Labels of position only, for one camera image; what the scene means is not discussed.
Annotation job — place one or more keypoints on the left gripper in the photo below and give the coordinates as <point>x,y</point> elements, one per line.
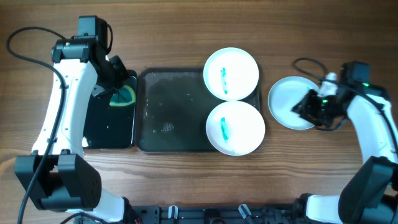
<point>120,74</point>

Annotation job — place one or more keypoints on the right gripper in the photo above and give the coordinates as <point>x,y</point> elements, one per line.
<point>305,109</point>

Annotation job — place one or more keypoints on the green yellow sponge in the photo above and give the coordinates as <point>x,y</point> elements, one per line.
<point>124,97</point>

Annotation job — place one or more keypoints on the white plate stained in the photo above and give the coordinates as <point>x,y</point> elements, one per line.
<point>284,95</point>

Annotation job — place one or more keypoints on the white plate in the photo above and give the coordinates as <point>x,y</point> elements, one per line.
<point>235,128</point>
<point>231,74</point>

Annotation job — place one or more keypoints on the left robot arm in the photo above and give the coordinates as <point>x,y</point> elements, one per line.
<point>55,175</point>

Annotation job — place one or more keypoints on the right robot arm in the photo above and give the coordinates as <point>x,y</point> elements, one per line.
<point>368,107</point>

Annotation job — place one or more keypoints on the black water basin tray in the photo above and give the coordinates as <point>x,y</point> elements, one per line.
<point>108,127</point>

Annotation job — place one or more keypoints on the large dark serving tray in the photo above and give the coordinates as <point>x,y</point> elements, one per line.
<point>172,106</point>

